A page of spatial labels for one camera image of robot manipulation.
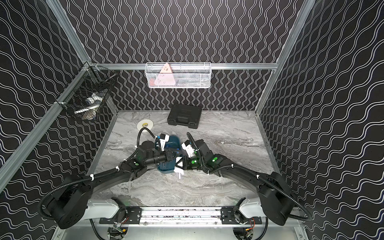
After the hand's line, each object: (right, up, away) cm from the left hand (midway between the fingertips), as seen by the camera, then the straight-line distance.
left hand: (181, 150), depth 77 cm
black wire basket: (-61, +31, +16) cm, 70 cm away
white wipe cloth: (-1, -9, -3) cm, 10 cm away
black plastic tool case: (0, +21, +33) cm, 39 cm away
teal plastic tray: (-7, +1, +21) cm, 23 cm away
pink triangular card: (-11, +42, +13) cm, 45 cm away
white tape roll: (-30, +15, +36) cm, 50 cm away
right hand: (-2, -7, 0) cm, 7 cm away
